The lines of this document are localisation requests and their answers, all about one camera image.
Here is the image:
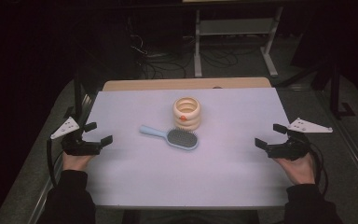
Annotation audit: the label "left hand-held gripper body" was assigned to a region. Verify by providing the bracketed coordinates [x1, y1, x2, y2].
[49, 116, 103, 157]

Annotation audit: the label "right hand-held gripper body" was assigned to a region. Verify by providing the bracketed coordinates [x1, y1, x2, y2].
[267, 117, 334, 161]

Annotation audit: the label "light blue hairbrush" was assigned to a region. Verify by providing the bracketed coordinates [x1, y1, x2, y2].
[139, 124, 200, 151]

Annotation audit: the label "cream ribbed cup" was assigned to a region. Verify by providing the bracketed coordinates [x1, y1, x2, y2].
[172, 96, 201, 132]

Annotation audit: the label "person's left hand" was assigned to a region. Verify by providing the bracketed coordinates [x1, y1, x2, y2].
[62, 150, 96, 173]

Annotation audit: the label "person's right hand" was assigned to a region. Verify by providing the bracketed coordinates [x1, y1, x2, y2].
[273, 152, 317, 187]

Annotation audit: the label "black stand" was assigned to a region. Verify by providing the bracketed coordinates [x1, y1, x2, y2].
[328, 60, 357, 121]

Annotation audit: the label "white table mat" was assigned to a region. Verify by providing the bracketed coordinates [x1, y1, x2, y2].
[83, 87, 294, 208]

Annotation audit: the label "wooden table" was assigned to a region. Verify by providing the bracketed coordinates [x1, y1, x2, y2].
[102, 77, 272, 92]

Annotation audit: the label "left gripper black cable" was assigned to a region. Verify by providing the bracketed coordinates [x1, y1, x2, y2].
[46, 138, 65, 189]

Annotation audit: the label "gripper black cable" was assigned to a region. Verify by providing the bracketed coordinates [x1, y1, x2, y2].
[307, 145, 329, 198]
[46, 138, 65, 189]

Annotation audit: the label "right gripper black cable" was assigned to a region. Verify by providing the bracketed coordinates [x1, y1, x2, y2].
[307, 145, 329, 198]

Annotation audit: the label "black metal frame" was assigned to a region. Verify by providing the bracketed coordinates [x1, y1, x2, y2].
[62, 70, 107, 126]

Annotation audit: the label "black floor cables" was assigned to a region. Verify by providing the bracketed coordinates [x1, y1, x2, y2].
[130, 33, 257, 79]

